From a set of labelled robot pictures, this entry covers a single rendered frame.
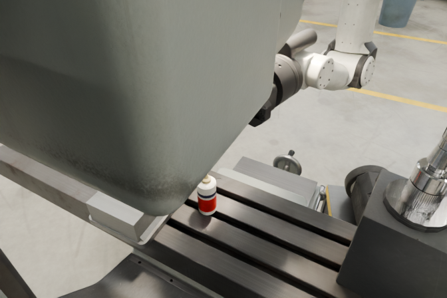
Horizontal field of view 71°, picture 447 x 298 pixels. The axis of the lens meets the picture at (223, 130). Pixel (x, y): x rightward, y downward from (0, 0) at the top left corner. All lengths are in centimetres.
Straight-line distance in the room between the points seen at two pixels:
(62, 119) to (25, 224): 201
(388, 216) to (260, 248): 26
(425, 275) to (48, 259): 175
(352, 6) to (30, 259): 185
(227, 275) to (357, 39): 63
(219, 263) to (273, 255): 11
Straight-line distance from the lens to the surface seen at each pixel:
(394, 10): 524
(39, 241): 208
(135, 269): 74
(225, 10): 19
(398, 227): 51
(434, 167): 49
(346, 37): 89
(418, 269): 55
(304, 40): 64
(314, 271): 66
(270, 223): 70
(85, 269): 187
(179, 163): 18
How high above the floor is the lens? 151
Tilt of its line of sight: 37 degrees down
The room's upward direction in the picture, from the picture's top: straight up
